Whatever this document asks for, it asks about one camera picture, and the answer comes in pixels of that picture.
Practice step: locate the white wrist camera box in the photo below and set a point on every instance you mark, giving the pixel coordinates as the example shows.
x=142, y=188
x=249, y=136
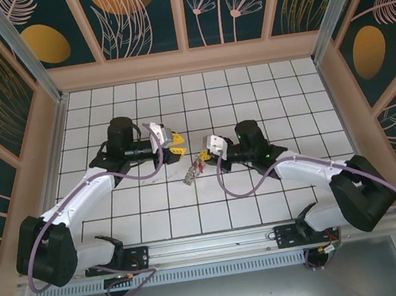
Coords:
x=161, y=132
x=215, y=143

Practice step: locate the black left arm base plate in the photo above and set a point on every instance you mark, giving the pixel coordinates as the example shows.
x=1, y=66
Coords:
x=139, y=254

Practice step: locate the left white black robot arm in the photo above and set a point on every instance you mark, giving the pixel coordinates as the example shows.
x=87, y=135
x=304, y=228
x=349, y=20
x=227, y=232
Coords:
x=80, y=198

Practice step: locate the yellow power connector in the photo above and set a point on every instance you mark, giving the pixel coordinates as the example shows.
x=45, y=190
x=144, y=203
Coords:
x=326, y=249
x=129, y=275

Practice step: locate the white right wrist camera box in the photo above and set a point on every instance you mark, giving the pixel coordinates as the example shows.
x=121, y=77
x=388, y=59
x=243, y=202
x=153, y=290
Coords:
x=215, y=143

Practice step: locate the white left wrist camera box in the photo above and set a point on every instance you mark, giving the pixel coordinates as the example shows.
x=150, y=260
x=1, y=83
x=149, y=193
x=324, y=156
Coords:
x=161, y=132

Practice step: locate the aluminium corner post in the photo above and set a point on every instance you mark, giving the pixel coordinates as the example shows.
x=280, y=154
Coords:
x=335, y=9
x=26, y=53

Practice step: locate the aluminium table side rail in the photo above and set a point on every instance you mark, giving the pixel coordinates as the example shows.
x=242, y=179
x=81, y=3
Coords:
x=345, y=128
x=54, y=167

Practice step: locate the aluminium mounting rail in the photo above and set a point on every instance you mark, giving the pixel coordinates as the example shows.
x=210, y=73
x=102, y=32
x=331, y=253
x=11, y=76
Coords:
x=211, y=245

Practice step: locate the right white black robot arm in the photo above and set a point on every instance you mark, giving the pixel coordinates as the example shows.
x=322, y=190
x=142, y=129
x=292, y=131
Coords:
x=307, y=172

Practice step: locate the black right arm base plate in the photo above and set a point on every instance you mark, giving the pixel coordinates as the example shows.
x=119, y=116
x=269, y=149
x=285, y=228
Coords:
x=286, y=236

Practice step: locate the grey keyring band with rings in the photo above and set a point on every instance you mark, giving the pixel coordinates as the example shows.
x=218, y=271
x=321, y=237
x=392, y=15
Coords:
x=191, y=176

